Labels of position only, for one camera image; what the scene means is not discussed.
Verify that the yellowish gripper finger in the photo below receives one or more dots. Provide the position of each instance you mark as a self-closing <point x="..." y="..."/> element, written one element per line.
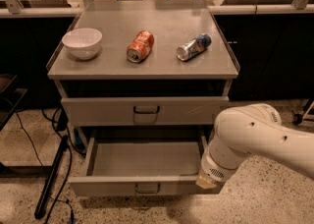
<point x="205" y="183"/>

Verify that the grey drawer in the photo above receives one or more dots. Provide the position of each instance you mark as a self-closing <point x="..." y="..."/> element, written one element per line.
<point x="144" y="161"/>
<point x="129" y="111"/>

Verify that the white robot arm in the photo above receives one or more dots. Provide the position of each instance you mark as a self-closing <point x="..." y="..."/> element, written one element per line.
<point x="256" y="129"/>

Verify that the grey drawer cabinet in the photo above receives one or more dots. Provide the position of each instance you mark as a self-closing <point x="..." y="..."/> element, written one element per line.
<point x="172" y="23"/>

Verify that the grey top drawer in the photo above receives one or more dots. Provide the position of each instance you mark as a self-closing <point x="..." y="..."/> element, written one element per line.
<point x="129" y="111"/>

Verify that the blue silver soda can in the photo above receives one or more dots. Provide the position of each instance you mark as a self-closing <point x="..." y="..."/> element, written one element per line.
<point x="194" y="47"/>

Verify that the orange soda can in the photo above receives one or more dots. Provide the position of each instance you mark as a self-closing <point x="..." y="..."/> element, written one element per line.
<point x="140" y="47"/>

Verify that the black floor bar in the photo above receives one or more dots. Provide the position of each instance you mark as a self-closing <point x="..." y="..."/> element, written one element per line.
<point x="50" y="180"/>

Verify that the white ceramic bowl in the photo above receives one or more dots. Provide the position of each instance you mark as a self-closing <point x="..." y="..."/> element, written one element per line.
<point x="83" y="43"/>

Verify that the black caster wheel frame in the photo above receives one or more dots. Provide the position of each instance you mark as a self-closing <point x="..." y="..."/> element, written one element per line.
<point x="307" y="113"/>

